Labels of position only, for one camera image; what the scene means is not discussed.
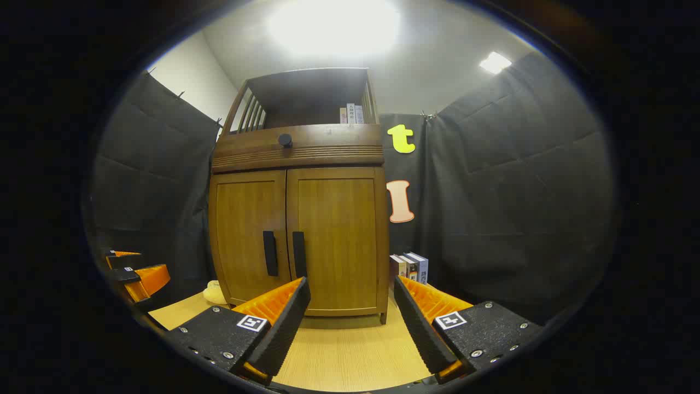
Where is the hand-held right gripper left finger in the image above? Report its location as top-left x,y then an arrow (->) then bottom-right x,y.
164,276 -> 312,386

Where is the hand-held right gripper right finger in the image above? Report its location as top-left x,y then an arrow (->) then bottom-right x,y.
394,275 -> 545,384

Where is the black door handle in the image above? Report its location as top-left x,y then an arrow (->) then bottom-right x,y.
291,231 -> 308,279
262,230 -> 279,277

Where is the wooden cabinet door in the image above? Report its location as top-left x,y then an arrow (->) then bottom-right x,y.
285,167 -> 383,317
209,171 -> 290,306

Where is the brown wooden shoe cabinet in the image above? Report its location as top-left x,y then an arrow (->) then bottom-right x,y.
208,67 -> 390,325

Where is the white cover book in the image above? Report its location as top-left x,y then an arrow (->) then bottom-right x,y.
410,252 -> 429,284

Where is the cream fluffy plush item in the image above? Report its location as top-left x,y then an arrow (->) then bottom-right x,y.
202,280 -> 228,305

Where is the black backdrop cloth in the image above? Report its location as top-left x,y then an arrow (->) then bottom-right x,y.
87,52 -> 621,329

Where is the small ceiling light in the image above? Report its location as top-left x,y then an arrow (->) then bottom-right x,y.
480,51 -> 512,75

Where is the large ceiling light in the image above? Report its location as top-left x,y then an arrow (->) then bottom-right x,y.
267,0 -> 401,56

